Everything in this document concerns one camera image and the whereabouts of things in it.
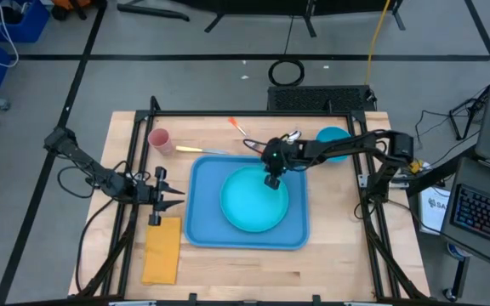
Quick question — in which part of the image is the black tripod stand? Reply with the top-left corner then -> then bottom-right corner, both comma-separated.
448,84 -> 490,141

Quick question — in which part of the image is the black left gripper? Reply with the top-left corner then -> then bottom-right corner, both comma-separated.
134,166 -> 185,227

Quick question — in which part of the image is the yellow cloth napkin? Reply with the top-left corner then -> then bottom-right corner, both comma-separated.
140,216 -> 183,286

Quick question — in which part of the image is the black partition curtain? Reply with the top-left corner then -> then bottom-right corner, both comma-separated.
172,0 -> 407,38

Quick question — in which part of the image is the black metal table frame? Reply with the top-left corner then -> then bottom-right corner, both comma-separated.
69,95 -> 431,306

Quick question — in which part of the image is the black cart crossbar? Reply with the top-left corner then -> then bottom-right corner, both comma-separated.
405,142 -> 480,199

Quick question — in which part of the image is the blue plastic bowl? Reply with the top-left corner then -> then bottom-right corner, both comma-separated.
315,126 -> 352,164

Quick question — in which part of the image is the pink plastic cup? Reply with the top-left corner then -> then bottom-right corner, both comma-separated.
147,127 -> 176,156

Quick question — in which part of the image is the black stand foot bar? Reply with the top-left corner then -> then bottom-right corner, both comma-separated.
116,3 -> 191,22

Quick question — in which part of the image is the thin small orange utensil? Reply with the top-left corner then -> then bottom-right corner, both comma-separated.
227,116 -> 249,138

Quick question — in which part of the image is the teal round plate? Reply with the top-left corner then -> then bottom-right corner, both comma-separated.
219,164 -> 291,234

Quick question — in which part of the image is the coiled black cable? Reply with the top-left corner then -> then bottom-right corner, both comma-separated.
268,14 -> 306,88

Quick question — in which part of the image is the white box with logo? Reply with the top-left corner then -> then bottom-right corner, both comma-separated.
418,185 -> 453,235

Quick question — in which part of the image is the yellow cable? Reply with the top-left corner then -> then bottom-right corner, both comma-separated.
363,0 -> 393,86

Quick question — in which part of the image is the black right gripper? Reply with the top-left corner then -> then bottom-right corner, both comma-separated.
260,129 -> 302,191

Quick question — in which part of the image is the blue plastic tray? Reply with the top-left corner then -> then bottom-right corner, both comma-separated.
184,154 -> 311,251

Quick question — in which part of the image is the blue white round object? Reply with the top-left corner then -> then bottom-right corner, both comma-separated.
446,242 -> 470,259

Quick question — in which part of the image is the orange and black object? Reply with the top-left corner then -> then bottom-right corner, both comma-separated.
51,0 -> 101,21

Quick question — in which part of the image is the black perforated computer case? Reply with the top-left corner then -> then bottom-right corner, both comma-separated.
266,84 -> 377,113

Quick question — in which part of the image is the laptop with backlit keyboard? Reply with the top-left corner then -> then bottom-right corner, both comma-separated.
440,156 -> 490,273

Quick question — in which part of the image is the yellow connector plug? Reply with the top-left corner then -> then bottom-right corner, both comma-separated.
405,157 -> 425,176

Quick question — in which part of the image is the black cart leg with caster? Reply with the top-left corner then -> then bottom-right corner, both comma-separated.
442,253 -> 470,303

